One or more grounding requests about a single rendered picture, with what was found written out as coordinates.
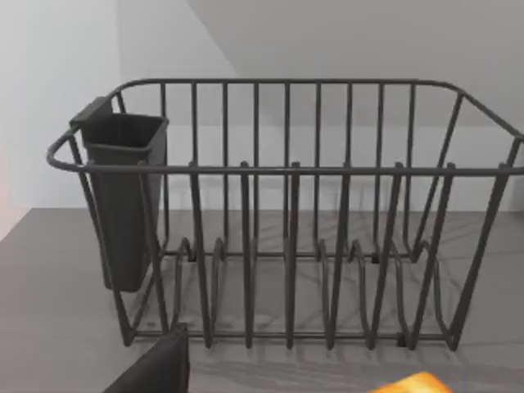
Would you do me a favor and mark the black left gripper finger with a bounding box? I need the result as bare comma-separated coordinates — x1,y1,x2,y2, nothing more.
101,322,191,393

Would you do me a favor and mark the orange yellow object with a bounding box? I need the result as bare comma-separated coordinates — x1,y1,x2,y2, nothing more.
370,370,451,393

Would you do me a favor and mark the dark grey wire dish rack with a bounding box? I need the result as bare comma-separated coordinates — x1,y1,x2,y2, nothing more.
45,77,524,352

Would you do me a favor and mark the dark grey utensil cup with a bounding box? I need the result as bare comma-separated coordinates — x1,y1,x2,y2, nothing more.
68,96,169,293

